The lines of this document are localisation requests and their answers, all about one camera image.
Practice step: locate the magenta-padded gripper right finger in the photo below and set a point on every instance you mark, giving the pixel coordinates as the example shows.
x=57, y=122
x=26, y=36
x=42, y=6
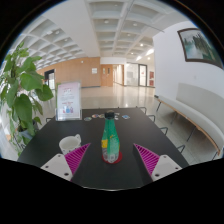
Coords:
x=163, y=166

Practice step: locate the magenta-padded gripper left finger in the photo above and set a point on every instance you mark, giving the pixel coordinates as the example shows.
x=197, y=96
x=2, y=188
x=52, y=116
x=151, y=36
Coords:
x=58, y=166

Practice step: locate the black metal chairs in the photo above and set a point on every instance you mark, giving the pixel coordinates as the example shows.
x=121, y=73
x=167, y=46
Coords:
x=151, y=116

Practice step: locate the green plastic drink bottle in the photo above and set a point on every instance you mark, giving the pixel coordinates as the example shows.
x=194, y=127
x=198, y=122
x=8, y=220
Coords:
x=110, y=140

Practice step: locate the colourful round paper disc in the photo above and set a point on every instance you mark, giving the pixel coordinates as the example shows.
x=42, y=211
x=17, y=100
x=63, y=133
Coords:
x=95, y=116

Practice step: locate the green leafy potted plant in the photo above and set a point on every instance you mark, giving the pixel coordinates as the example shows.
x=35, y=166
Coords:
x=23, y=100

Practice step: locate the dark-framed glass door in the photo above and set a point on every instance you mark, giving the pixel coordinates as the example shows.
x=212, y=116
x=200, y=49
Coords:
x=142, y=76

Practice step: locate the clear acrylic sign stand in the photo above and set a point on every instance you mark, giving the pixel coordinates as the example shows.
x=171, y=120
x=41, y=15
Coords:
x=68, y=100

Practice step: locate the white cushioned bench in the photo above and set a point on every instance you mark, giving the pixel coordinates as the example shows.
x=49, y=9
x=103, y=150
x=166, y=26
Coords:
x=196, y=110

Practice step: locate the grey round paper disc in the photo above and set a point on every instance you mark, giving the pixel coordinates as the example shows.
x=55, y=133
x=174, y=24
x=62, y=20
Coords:
x=87, y=118

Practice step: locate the white dotted mug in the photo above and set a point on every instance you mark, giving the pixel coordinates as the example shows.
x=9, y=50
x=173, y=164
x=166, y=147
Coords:
x=68, y=145

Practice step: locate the framed landscape painting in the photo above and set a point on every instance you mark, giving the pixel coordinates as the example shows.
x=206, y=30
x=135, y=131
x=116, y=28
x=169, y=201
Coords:
x=198, y=46

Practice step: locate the round ceiling lights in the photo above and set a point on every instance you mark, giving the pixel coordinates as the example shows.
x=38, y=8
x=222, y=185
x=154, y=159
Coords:
x=106, y=21

